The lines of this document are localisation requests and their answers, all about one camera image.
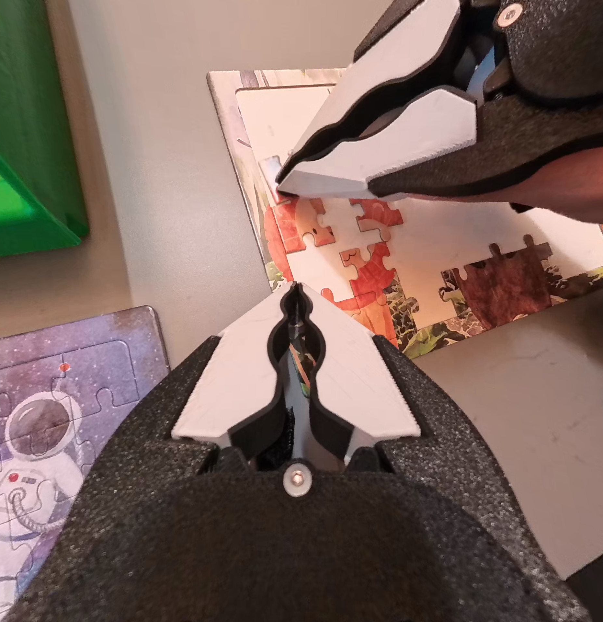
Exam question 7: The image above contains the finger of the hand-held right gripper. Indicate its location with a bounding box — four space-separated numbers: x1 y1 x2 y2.
284 0 462 170
276 86 478 200

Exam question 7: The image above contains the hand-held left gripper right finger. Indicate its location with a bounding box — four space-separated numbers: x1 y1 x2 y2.
298 282 422 471

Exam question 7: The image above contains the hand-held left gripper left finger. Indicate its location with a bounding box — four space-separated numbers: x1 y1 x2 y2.
171 281 298 469

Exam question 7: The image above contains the red and white puzzle piece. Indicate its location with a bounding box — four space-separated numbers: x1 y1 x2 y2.
355 198 405 242

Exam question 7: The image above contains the cardboard puzzle frame tray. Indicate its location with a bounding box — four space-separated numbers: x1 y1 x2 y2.
207 68 603 360

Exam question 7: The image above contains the green and yellow puzzle piece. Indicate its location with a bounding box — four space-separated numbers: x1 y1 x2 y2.
439 267 471 313

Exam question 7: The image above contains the brown puzzle piece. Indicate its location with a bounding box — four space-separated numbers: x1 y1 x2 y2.
452 260 497 331
521 235 553 317
487 243 527 326

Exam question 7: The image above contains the grey desk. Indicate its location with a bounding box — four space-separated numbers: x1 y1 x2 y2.
0 0 603 580

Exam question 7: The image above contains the person's right hand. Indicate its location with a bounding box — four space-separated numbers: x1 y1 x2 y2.
408 146 603 224

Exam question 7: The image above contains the dark leafy puzzle piece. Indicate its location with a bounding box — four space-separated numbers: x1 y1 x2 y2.
386 287 422 342

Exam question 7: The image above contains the orange corner puzzle piece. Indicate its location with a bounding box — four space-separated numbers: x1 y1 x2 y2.
321 287 361 322

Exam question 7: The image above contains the red curl-print puzzle piece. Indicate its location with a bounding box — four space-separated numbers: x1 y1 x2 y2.
338 242 396 298

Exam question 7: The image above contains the finished space puzzle board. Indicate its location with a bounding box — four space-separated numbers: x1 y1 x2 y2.
0 305 172 622

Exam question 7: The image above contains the orange and tan puzzle piece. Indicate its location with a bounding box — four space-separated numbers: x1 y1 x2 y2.
272 199 335 254

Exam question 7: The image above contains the black dimpled chair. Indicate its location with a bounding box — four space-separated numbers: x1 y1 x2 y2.
565 549 603 622

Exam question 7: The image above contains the green plastic bin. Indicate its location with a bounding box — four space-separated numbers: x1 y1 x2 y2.
0 0 91 259

